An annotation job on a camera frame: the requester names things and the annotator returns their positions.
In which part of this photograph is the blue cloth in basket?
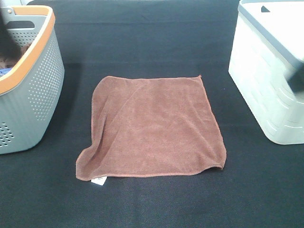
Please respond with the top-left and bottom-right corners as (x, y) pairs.
(0, 68), (12, 77)

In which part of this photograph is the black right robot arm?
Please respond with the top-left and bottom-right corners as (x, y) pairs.
(287, 62), (304, 94)

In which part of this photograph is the white plastic storage basket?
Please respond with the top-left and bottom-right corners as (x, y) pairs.
(228, 0), (304, 145)

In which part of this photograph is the brown microfibre towel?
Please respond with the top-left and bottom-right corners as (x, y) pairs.
(76, 76), (227, 181)

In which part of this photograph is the grey perforated basket orange rim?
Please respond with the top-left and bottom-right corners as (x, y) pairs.
(0, 5), (65, 154)

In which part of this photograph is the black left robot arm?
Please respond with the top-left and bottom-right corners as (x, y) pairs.
(0, 12), (21, 61)

